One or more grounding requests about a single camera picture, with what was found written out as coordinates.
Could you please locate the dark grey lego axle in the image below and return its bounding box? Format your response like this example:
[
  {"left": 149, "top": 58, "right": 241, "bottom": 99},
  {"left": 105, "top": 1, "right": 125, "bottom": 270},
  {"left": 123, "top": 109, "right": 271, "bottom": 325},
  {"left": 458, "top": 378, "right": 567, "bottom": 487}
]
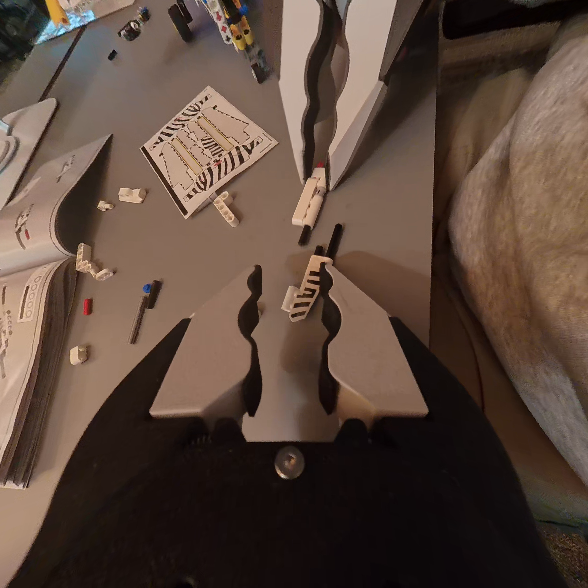
[{"left": 128, "top": 295, "right": 149, "bottom": 345}]

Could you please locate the yellow zebra lego model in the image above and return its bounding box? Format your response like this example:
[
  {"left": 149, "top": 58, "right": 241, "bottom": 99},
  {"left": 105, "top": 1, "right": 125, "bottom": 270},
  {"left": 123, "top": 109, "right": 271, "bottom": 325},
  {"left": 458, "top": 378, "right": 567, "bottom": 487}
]
[{"left": 198, "top": 0, "right": 272, "bottom": 84}]

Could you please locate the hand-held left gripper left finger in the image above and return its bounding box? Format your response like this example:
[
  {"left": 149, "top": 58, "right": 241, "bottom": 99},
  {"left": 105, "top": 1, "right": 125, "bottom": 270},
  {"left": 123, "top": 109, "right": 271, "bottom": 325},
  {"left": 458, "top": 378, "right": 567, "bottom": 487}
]
[{"left": 149, "top": 264, "right": 263, "bottom": 420}]

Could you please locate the yellow plastic piece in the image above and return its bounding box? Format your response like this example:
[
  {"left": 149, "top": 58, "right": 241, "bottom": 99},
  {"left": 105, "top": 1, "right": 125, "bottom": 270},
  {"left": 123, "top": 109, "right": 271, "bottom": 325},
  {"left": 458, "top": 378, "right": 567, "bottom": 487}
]
[{"left": 43, "top": 0, "right": 70, "bottom": 26}]

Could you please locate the zebra striped lego panel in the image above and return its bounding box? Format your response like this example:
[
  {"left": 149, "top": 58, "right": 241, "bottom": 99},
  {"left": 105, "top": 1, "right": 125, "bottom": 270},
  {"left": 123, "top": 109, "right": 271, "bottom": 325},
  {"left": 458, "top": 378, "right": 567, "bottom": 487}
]
[{"left": 282, "top": 246, "right": 332, "bottom": 323}]

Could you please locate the grey rounded flat object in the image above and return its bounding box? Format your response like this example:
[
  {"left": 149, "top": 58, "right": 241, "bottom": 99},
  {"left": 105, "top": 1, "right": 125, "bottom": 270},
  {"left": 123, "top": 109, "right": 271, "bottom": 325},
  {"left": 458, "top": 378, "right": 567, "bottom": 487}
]
[{"left": 0, "top": 98, "right": 58, "bottom": 209}]

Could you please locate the open lego instruction booklet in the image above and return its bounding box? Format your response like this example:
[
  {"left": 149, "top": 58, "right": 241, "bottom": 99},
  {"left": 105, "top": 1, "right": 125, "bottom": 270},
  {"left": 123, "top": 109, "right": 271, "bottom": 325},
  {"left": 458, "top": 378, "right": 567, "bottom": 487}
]
[{"left": 0, "top": 133, "right": 114, "bottom": 490}]

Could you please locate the white lego assembly red pin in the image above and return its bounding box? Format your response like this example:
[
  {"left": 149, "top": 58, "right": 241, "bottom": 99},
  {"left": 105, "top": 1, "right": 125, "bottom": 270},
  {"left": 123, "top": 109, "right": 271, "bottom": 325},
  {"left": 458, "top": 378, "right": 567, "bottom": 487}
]
[{"left": 292, "top": 161, "right": 329, "bottom": 246}]

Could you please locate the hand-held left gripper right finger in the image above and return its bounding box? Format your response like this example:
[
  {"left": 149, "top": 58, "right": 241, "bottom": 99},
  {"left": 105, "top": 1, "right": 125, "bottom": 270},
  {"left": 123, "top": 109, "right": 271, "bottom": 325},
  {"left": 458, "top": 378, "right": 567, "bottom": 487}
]
[{"left": 318, "top": 264, "right": 431, "bottom": 428}]

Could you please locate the large black lego wheel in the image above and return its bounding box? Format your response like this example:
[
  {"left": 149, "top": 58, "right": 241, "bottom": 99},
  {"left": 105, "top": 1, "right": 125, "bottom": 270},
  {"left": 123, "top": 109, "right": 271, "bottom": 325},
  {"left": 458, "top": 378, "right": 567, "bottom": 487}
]
[{"left": 168, "top": 0, "right": 194, "bottom": 43}]

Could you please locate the white angled lego beam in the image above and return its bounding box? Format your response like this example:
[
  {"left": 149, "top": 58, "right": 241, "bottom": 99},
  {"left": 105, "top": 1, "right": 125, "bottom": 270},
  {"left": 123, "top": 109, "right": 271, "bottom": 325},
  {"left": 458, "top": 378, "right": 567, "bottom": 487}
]
[{"left": 213, "top": 192, "right": 240, "bottom": 228}]

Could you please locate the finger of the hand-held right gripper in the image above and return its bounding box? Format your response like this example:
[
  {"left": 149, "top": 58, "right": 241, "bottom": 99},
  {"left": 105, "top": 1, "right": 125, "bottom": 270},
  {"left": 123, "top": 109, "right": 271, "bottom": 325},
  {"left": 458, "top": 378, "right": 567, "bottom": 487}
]
[
  {"left": 328, "top": 0, "right": 437, "bottom": 190},
  {"left": 281, "top": 0, "right": 345, "bottom": 180}
]

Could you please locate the zebra print sticker sheet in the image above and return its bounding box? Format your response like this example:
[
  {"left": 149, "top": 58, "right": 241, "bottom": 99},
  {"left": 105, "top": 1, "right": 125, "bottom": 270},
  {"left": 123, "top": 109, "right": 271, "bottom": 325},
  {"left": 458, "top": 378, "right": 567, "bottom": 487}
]
[{"left": 140, "top": 86, "right": 279, "bottom": 219}]

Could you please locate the shiny foil bag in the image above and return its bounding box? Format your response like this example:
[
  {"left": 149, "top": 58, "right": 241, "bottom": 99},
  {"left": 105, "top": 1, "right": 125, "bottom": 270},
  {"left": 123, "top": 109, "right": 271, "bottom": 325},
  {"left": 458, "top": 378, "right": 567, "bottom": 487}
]
[{"left": 34, "top": 0, "right": 138, "bottom": 44}]

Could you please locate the grey fluffy blanket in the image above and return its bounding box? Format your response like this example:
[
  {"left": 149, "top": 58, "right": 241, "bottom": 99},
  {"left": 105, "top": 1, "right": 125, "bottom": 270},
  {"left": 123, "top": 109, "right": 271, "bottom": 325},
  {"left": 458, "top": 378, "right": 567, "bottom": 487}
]
[{"left": 448, "top": 14, "right": 588, "bottom": 488}]

